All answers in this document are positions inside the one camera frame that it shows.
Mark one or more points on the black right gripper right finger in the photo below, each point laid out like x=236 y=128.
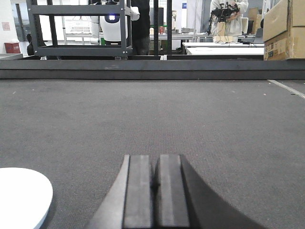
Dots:
x=185 y=201

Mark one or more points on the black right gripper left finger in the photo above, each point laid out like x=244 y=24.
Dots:
x=128 y=204

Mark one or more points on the light blue round tray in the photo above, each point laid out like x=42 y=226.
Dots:
x=25 y=198

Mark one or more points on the dark metal shelf rack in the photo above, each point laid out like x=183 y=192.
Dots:
x=65 y=30

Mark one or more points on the dark grey table mat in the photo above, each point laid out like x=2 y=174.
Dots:
x=245 y=139

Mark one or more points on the white work table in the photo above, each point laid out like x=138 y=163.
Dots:
x=212 y=48

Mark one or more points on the person in dark clothes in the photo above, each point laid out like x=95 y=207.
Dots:
x=141 y=28

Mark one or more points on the person in white hoodie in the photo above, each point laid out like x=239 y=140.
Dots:
x=233 y=25

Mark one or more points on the white humanoid robot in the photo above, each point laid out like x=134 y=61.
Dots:
x=109 y=24

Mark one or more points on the black object on table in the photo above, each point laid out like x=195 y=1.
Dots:
x=30 y=49

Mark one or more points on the red box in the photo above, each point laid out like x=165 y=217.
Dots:
x=12 y=47

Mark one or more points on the large cardboard box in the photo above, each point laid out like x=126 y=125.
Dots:
x=284 y=31

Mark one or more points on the dark grey table rail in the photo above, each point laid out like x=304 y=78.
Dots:
x=152 y=70

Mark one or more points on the black handheld camera rig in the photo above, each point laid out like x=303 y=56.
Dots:
x=222 y=14

